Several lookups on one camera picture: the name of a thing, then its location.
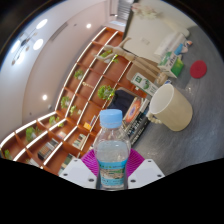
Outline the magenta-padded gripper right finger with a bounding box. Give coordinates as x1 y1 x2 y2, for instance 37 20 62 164
125 148 166 190

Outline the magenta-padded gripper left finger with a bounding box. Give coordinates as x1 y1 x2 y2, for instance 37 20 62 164
58 148 101 191

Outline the clear blue-capped water bottle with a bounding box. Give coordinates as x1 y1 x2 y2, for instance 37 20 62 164
93 108 132 191

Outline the stack of black books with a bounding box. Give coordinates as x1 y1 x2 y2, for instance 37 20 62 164
121 96 153 146

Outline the dark blue chair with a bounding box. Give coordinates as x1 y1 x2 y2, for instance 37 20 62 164
107 88 136 118

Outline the orange wooden shelf unit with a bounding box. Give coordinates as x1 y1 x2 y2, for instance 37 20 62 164
0 26 148 177

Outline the green and white carton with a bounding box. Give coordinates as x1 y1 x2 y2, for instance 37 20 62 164
130 72 159 97

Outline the tan chair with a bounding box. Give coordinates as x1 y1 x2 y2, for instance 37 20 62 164
125 56 161 86

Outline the green tissue pack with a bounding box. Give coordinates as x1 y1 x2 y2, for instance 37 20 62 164
157 51 185 79

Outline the flat round red coaster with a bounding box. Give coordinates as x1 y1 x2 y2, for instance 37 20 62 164
189 60 208 80

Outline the stack of white packs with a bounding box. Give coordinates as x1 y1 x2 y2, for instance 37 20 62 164
153 32 188 59

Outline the branched ceiling lamp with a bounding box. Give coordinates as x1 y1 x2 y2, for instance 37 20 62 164
9 18 49 66

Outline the ceiling air vent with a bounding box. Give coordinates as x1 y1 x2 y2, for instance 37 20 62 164
49 21 69 43

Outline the grey window curtain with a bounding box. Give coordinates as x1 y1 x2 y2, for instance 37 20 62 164
114 0 136 23

